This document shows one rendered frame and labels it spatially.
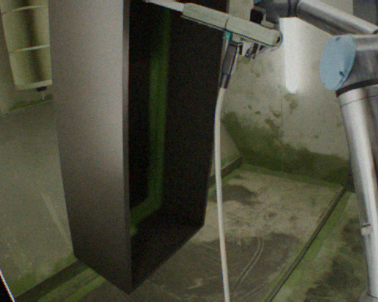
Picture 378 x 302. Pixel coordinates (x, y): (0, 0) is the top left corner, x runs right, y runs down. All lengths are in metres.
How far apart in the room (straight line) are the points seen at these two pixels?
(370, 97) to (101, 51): 0.70
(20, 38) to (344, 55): 1.81
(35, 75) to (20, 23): 0.32
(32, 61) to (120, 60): 1.26
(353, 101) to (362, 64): 0.08
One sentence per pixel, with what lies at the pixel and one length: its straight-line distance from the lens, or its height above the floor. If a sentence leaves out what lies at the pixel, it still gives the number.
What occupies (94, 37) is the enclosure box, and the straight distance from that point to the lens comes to 0.98.
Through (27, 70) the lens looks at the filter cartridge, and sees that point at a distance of 2.12.
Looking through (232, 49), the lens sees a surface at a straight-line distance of 0.96.
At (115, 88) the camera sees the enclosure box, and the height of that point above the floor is 1.32.
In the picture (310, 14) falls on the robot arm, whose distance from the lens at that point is 1.15.
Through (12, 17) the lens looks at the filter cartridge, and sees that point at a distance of 2.14.
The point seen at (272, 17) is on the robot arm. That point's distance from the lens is 1.22.
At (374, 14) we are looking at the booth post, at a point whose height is 1.53.
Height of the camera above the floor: 1.44
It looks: 20 degrees down
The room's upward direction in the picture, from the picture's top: 6 degrees counter-clockwise
